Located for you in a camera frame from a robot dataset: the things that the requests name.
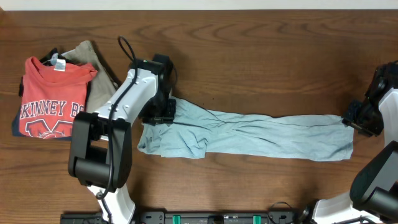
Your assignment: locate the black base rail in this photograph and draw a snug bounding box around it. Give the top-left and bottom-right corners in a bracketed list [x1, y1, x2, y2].
[60, 210, 377, 224]

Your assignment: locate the khaki folded garment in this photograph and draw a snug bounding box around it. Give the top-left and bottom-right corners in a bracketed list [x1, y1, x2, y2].
[62, 40, 119, 113]

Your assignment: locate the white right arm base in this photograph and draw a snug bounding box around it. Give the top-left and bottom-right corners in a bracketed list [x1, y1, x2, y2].
[297, 192, 381, 224]

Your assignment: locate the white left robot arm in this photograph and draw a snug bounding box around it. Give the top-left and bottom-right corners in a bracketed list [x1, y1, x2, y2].
[68, 54, 176, 223]

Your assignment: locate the red printed t-shirt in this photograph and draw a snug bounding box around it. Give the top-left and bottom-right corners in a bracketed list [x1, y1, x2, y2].
[18, 57, 97, 139]

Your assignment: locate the light blue t-shirt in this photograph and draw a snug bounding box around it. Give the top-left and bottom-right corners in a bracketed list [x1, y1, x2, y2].
[137, 99, 354, 162]

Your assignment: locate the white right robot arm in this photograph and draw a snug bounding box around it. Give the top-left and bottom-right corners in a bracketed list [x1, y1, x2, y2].
[342, 62, 397, 223]

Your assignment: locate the navy folded garment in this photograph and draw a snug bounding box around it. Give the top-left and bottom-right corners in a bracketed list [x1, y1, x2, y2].
[11, 47, 71, 137]

